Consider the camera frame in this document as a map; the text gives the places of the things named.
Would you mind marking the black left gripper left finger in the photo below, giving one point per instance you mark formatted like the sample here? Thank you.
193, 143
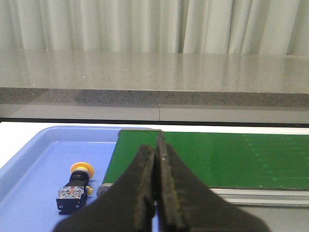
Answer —
127, 206

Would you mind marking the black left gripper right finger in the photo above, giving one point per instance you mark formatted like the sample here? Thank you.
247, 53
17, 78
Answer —
168, 169

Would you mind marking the yellow mushroom push button switch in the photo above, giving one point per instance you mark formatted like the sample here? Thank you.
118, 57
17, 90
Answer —
73, 195

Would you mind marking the green conveyor belt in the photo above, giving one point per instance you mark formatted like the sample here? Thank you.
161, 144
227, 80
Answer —
244, 160

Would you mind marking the grey stone counter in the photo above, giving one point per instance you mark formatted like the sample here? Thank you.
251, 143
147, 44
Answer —
56, 84

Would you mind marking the white pleated curtain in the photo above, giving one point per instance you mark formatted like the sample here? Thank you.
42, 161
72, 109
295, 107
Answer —
277, 27

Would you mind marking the aluminium conveyor frame rail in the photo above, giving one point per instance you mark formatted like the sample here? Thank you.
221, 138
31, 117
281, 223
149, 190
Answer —
253, 197

